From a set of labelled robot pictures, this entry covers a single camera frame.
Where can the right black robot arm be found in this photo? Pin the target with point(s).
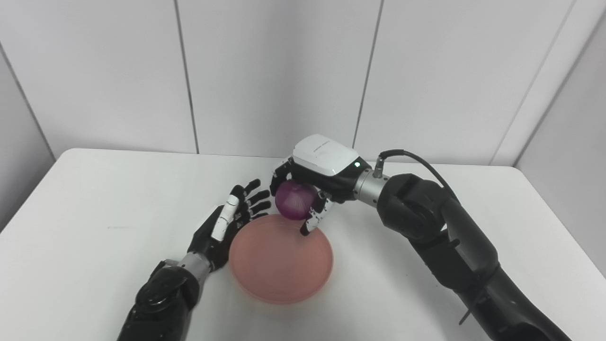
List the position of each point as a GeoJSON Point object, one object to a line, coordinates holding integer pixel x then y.
{"type": "Point", "coordinates": [440, 227]}

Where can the pink round plate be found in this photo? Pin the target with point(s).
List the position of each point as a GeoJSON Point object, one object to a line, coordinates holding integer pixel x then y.
{"type": "Point", "coordinates": [281, 265]}

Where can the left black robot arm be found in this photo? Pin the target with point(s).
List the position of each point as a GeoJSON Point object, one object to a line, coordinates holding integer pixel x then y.
{"type": "Point", "coordinates": [163, 298]}

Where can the purple red onion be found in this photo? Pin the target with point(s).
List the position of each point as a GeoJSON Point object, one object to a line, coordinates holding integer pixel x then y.
{"type": "Point", "coordinates": [293, 201]}

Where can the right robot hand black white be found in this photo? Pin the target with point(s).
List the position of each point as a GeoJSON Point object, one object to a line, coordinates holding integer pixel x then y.
{"type": "Point", "coordinates": [326, 163]}

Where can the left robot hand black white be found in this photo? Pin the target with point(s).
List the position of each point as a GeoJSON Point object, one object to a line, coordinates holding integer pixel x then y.
{"type": "Point", "coordinates": [222, 227]}

